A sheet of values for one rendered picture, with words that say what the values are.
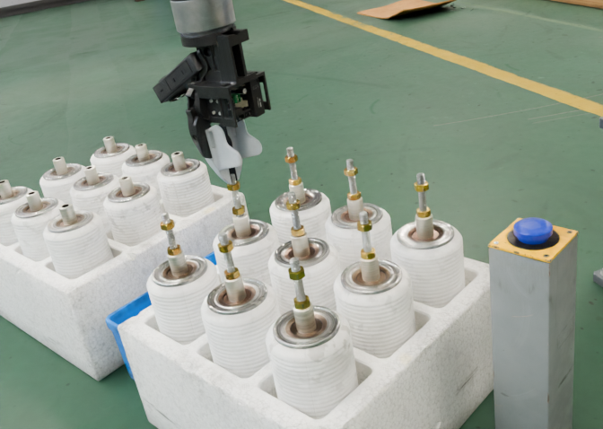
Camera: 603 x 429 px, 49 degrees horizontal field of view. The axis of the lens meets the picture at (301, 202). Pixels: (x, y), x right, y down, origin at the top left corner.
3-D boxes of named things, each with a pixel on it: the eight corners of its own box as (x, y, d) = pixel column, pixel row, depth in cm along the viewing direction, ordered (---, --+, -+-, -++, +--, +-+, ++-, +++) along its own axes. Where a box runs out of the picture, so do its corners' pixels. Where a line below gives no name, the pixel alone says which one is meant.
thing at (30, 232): (76, 274, 132) (48, 192, 125) (102, 287, 126) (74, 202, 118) (32, 298, 126) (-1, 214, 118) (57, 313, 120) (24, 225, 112)
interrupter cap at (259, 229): (210, 236, 99) (209, 232, 99) (254, 218, 102) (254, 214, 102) (232, 254, 93) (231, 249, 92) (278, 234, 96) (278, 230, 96)
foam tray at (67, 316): (149, 231, 161) (129, 162, 154) (261, 271, 136) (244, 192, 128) (-4, 313, 137) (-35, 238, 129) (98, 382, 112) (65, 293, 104)
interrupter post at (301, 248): (312, 258, 89) (309, 236, 87) (294, 261, 88) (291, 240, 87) (309, 249, 91) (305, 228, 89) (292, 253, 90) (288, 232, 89)
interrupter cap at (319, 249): (335, 262, 86) (335, 258, 86) (278, 275, 86) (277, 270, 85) (324, 236, 93) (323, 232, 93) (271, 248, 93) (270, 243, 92)
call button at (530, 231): (524, 229, 75) (524, 213, 74) (559, 237, 72) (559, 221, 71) (506, 245, 72) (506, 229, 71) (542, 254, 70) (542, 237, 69)
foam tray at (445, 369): (317, 295, 125) (302, 210, 117) (510, 371, 99) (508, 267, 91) (147, 422, 101) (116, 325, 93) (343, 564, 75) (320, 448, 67)
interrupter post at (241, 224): (233, 235, 98) (229, 215, 96) (248, 229, 99) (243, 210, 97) (240, 240, 96) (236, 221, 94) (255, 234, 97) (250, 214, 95)
